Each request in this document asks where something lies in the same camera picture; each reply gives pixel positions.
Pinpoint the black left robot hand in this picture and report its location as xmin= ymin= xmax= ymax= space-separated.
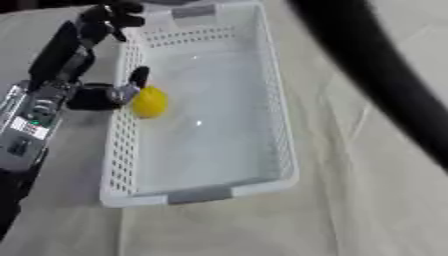
xmin=26 ymin=1 xmax=153 ymax=112

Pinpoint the yellow toy lemon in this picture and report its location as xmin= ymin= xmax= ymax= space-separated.
xmin=129 ymin=84 xmax=172 ymax=119

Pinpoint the white perforated plastic basket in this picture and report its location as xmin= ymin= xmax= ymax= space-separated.
xmin=96 ymin=0 xmax=301 ymax=209

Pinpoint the thick black cable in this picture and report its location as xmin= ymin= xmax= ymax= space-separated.
xmin=283 ymin=0 xmax=448 ymax=174

